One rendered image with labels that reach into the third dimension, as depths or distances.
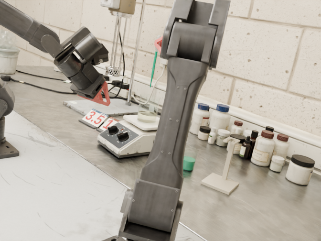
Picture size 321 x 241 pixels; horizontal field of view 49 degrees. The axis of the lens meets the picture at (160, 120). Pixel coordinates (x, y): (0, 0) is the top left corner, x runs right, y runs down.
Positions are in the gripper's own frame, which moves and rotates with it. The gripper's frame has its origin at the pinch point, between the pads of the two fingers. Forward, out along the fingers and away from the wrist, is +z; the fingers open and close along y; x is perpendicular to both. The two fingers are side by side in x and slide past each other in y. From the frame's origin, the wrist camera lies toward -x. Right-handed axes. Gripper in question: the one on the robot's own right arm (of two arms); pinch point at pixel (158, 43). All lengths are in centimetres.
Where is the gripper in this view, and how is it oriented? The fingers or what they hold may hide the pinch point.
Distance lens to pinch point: 104.0
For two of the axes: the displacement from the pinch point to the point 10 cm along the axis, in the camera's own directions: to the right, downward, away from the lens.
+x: -1.7, 9.5, 2.6
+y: -7.7, 0.3, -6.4
